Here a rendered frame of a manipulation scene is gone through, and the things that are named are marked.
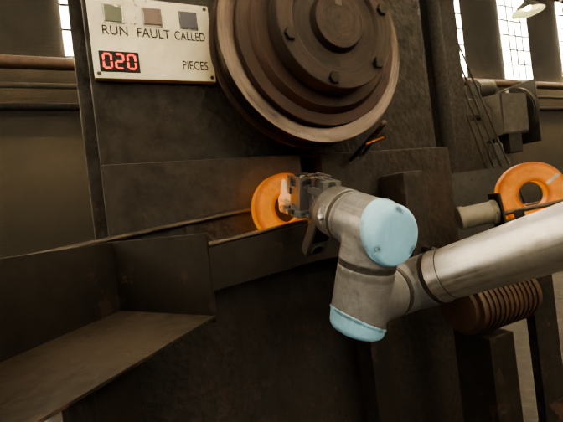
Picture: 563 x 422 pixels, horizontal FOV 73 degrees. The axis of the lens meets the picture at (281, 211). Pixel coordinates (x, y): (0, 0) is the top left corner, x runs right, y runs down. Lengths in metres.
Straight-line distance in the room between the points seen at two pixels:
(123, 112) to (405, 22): 0.89
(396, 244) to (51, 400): 0.44
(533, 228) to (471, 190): 2.90
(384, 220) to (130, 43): 0.68
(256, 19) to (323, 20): 0.14
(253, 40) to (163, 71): 0.22
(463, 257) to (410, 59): 0.82
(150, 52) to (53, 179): 6.05
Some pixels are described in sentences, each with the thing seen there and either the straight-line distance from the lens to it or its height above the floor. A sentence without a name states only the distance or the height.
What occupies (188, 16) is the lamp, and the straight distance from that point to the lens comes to 1.01.
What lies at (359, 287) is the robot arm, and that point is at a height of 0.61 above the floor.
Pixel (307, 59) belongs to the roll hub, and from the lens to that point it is 0.82.
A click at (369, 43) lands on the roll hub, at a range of 0.93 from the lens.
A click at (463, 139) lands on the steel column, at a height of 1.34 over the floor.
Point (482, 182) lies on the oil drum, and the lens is 3.50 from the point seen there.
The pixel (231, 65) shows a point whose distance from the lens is 0.84.
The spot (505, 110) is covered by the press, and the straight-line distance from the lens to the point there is 8.79.
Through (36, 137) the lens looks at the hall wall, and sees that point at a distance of 7.07.
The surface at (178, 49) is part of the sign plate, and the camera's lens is 0.98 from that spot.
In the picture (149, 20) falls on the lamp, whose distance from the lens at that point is 0.99.
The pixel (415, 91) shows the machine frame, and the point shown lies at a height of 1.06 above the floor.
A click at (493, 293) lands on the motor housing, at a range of 0.98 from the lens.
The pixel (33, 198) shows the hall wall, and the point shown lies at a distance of 6.94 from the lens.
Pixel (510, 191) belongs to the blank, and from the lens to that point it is 1.09.
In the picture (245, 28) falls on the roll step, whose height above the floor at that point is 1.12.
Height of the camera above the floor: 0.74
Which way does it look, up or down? level
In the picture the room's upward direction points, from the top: 7 degrees counter-clockwise
